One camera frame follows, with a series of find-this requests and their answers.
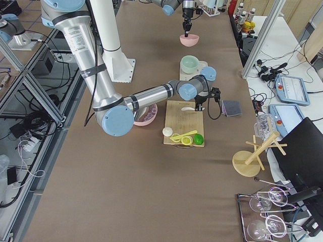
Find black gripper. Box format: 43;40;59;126
182;1;203;37
194;87;221;111

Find small pink bowl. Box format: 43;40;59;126
179;34;199;47

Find white ceramic spoon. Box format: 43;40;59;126
181;107;195;111

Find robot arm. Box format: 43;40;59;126
139;0;202;38
41;1;217;137

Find lemon slice stack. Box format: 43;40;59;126
181;136;193;146

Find large pink bowl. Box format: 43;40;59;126
134;103;157;126

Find bamboo cutting board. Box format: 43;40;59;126
165;100;205;138

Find yellow plastic knife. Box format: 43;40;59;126
170;130;197;141

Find grey folded cloth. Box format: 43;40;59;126
221;100;242;117

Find cup rack with cups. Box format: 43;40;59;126
199;0;224;17

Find green lime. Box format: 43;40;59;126
193;134;204;145

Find green stacked bowls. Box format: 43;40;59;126
180;55;199;74

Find cream rabbit tray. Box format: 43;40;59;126
179;61;208;81

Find wooden cup tree stand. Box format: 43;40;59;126
232;131;288;177

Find blue teach pendant near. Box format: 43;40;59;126
268;103;305;137

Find blue teach pendant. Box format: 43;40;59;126
275;74;310;106
268;103;305;137

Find blue teach pendant far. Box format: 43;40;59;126
275;74;310;106

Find black monitor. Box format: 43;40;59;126
273;117;322;192

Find wine glass rack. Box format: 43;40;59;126
236;177;318;242

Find aluminium frame post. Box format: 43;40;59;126
241;0;286;79

